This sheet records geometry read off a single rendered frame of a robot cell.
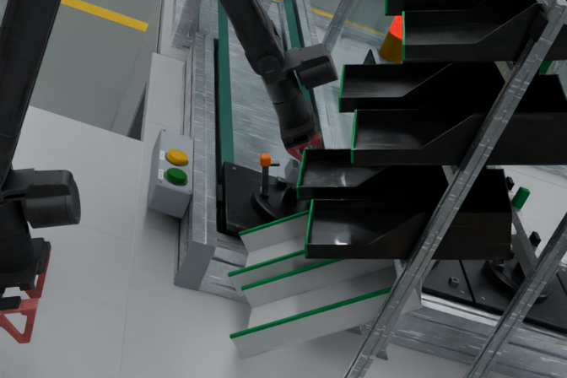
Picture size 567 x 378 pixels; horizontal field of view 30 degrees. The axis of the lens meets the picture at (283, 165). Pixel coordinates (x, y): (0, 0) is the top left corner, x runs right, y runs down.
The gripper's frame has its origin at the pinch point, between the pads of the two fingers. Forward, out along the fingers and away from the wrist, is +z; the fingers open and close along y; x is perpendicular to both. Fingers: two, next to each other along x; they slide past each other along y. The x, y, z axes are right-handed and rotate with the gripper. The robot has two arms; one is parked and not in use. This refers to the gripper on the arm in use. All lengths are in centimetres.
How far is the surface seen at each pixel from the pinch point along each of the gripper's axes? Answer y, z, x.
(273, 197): 0.4, 5.0, 9.6
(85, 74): 224, 58, 98
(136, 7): 309, 68, 86
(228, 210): -5.8, 0.7, 17.2
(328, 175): -26.0, -11.7, -4.4
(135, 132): 69, 16, 47
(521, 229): -43, -3, -29
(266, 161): -1.1, -3.6, 7.9
